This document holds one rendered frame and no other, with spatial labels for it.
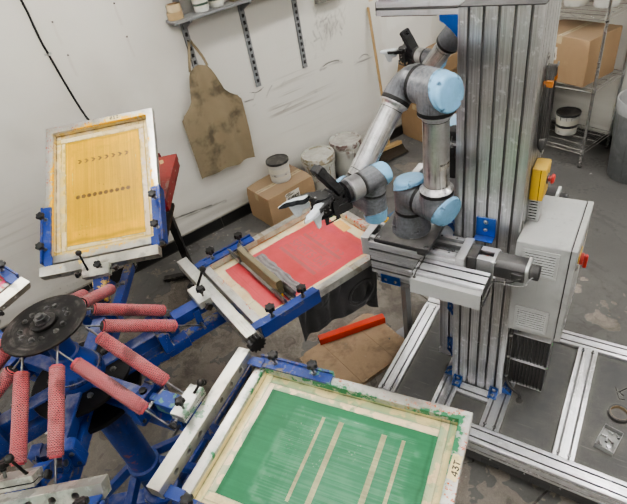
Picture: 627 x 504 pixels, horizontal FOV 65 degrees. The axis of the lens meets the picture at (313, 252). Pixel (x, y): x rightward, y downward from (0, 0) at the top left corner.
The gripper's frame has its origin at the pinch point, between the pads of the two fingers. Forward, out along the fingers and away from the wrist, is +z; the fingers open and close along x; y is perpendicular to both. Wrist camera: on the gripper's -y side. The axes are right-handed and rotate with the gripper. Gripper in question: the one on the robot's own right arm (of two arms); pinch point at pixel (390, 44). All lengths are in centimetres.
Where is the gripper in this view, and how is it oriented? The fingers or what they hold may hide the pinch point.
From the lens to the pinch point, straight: 267.3
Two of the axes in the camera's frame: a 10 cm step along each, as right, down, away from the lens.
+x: 8.0, -5.4, 2.5
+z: -5.3, -4.5, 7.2
